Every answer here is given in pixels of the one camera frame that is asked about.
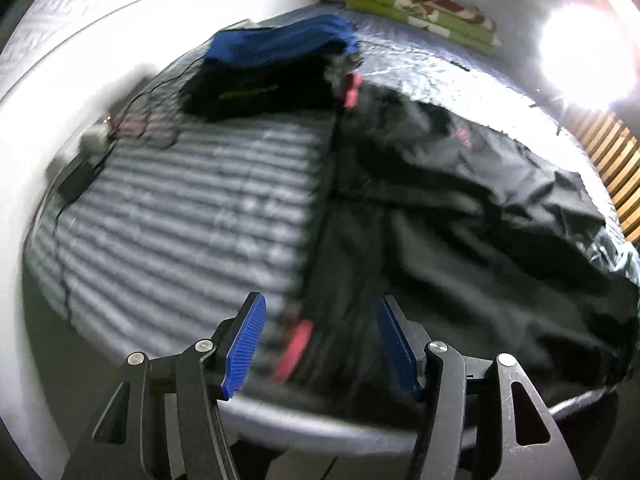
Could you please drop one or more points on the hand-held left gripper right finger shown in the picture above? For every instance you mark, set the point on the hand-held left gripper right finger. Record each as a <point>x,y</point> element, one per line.
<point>395,345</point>

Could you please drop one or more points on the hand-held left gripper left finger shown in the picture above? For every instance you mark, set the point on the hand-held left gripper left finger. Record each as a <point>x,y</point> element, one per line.
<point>247,345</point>

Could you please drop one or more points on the black pants with red trim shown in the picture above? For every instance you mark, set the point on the black pants with red trim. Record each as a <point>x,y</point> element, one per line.
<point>460,220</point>

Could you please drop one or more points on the striped bed cover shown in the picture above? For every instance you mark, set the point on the striped bed cover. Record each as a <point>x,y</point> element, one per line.
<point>175,220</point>

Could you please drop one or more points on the black flat device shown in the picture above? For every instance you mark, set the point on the black flat device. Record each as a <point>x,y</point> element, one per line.
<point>76,180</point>

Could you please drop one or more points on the grey charger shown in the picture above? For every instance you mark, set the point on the grey charger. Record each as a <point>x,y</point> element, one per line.
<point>100,141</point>

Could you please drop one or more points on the black folded garment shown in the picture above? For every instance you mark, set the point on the black folded garment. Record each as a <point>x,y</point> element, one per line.
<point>255,90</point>

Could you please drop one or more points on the dark grey knit garment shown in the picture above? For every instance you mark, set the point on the dark grey knit garment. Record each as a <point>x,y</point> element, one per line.
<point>342,70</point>

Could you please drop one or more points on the lamp stand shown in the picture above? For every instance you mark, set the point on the lamp stand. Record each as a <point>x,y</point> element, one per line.
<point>555,110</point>

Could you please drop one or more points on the green patterned folded blanket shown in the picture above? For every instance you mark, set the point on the green patterned folded blanket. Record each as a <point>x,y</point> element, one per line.
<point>430,7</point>

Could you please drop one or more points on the wooden slatted bed frame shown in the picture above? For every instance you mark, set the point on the wooden slatted bed frame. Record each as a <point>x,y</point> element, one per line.
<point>612,160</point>

